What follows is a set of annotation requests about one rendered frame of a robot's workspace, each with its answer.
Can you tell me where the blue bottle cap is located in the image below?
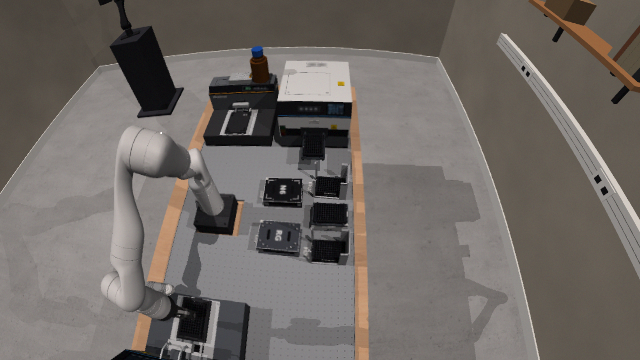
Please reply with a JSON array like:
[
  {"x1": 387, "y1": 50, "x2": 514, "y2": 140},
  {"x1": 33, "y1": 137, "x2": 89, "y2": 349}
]
[{"x1": 251, "y1": 46, "x2": 263, "y2": 56}]

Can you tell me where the brown glass bottle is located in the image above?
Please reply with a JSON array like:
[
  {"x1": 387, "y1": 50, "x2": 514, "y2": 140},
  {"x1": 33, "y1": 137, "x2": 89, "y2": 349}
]
[{"x1": 250, "y1": 56, "x2": 270, "y2": 84}]

